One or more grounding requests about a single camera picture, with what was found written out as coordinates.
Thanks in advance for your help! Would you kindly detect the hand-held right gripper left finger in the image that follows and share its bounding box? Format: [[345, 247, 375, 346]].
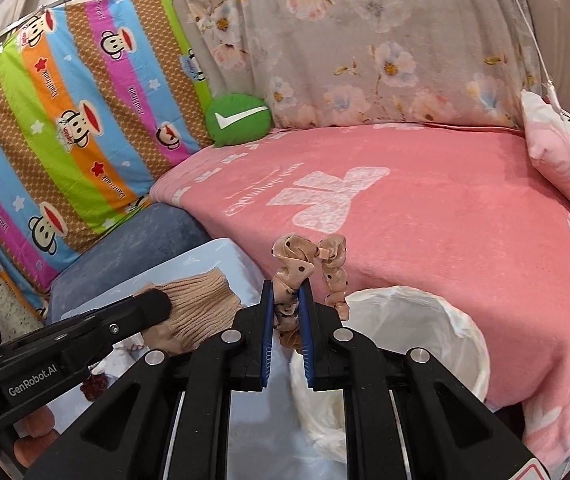
[[25, 280, 272, 480]]

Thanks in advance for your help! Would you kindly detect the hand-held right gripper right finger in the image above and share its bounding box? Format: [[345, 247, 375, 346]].
[[297, 285, 551, 480]]

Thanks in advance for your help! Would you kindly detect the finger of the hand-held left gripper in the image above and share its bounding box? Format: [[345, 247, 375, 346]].
[[57, 287, 173, 358]]

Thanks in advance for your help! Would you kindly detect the beige knit cloth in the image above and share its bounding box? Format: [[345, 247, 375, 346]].
[[132, 267, 246, 356]]

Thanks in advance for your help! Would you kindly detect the beige polka dot scrunchie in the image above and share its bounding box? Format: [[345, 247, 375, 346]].
[[271, 232, 351, 348]]

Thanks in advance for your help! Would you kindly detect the bin with white bag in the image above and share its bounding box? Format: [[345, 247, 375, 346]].
[[289, 285, 491, 463]]

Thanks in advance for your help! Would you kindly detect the blue-grey cushion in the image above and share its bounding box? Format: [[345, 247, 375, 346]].
[[45, 202, 213, 323]]

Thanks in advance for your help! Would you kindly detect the light blue palm print pillow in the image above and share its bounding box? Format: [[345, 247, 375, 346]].
[[47, 237, 346, 480]]

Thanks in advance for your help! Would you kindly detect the pink bow print blanket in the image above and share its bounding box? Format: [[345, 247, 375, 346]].
[[150, 125, 570, 466]]

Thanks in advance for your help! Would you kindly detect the green check mark cushion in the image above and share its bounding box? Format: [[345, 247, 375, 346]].
[[205, 92, 273, 148]]

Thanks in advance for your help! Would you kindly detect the striped cartoon pillow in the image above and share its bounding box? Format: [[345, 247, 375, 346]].
[[0, 0, 216, 321]]

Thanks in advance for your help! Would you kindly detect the grey floral sheet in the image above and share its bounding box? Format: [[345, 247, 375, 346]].
[[172, 0, 541, 131]]

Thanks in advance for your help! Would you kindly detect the pink and white pillow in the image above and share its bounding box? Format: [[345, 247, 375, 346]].
[[521, 89, 570, 238]]

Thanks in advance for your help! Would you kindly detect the beige curtain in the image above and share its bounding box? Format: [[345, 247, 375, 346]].
[[508, 0, 570, 131]]

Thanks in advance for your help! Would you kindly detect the white hanging cord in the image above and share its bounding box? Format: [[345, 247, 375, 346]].
[[492, 0, 570, 291]]

